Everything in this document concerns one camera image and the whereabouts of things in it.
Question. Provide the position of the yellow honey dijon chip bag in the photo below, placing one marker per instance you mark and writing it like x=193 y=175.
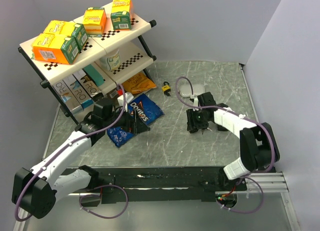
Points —
x=138 y=83

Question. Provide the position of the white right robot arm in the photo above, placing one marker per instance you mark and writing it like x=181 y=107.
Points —
x=258 y=146

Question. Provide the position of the white ro box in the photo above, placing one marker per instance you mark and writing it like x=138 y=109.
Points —
x=78 y=91
x=68 y=97

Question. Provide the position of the beige two-tier shelf rack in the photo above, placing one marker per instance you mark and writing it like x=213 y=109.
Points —
x=135 y=57

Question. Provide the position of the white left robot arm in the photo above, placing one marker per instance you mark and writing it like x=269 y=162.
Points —
x=36 y=190

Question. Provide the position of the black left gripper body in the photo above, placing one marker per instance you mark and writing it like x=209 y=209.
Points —
x=124 y=122

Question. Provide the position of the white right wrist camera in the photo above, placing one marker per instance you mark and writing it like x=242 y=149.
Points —
x=195 y=101

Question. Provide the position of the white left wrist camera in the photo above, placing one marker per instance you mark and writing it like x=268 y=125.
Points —
x=125 y=99

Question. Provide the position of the yellow padlock with key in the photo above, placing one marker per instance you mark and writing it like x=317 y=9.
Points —
x=166 y=88

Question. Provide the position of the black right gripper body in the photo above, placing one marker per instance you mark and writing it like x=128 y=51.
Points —
x=197 y=119

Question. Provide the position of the blue Doritos chip bag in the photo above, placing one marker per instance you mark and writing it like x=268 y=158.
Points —
x=147 y=110

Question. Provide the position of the green yellow sponge box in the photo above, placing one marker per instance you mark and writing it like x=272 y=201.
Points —
x=121 y=14

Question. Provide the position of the brown snack bag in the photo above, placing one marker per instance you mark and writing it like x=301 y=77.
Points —
x=113 y=95

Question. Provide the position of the teal box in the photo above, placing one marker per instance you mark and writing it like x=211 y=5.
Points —
x=95 y=76

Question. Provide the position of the front orange sponge box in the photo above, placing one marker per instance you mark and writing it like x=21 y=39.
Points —
x=55 y=48

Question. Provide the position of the orange yellow sponge pack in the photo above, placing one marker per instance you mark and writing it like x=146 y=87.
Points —
x=94 y=20

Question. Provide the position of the orange padlock key bunch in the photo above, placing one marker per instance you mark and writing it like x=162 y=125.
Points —
x=206 y=129

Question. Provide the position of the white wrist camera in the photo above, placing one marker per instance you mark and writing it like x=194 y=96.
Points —
x=125 y=99
x=195 y=101

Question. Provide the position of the white paper cup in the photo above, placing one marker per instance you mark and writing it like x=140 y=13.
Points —
x=111 y=61

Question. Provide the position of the left white RO box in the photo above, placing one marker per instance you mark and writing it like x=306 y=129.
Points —
x=68 y=97

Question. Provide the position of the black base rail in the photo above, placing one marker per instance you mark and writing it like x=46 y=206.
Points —
x=160 y=183

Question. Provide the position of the middle white RO box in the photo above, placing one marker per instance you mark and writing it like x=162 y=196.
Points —
x=78 y=91

